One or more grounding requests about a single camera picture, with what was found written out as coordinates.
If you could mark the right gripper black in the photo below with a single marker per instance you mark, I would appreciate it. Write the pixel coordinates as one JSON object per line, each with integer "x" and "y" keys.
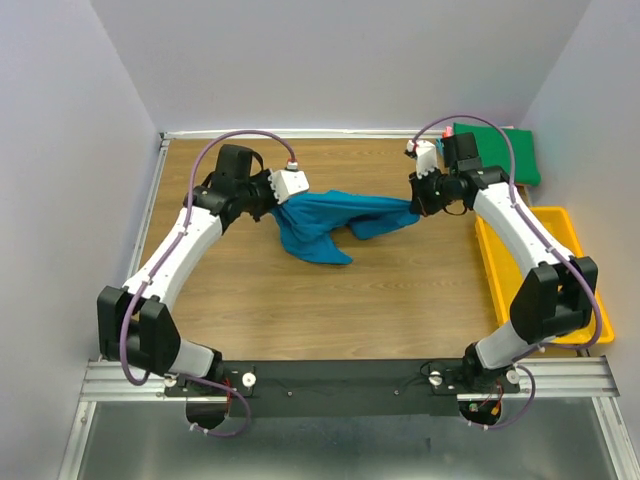
{"x": 420, "y": 202}

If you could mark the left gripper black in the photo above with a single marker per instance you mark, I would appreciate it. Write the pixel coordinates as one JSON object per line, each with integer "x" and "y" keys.
{"x": 273, "y": 202}

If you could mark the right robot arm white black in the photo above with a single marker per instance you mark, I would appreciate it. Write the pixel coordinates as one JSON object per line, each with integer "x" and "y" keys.
{"x": 557, "y": 295}

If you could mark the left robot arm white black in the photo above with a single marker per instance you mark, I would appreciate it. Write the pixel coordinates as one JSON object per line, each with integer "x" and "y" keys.
{"x": 135, "y": 323}

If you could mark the light blue folded t shirt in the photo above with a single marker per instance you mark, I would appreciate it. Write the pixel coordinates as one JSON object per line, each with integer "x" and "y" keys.
{"x": 441, "y": 151}

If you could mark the pink folded t shirt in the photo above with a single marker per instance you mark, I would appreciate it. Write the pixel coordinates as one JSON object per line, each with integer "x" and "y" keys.
{"x": 448, "y": 131}

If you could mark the green folded t shirt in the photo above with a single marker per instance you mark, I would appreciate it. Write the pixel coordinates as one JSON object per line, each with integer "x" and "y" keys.
{"x": 493, "y": 151}

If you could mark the yellow plastic tray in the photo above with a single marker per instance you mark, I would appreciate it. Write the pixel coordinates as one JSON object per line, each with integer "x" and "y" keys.
{"x": 505, "y": 278}

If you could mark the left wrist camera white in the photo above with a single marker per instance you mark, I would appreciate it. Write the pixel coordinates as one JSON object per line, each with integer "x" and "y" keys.
{"x": 286, "y": 184}

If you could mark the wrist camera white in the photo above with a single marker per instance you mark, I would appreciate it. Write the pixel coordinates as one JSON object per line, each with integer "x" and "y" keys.
{"x": 426, "y": 156}
{"x": 286, "y": 184}

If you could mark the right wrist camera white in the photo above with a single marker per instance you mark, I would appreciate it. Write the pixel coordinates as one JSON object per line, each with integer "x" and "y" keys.
{"x": 426, "y": 156}

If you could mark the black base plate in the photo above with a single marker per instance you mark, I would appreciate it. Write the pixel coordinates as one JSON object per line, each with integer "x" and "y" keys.
{"x": 345, "y": 388}

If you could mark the aluminium frame rail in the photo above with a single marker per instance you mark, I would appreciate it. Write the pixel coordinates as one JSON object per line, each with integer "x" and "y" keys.
{"x": 540, "y": 379}

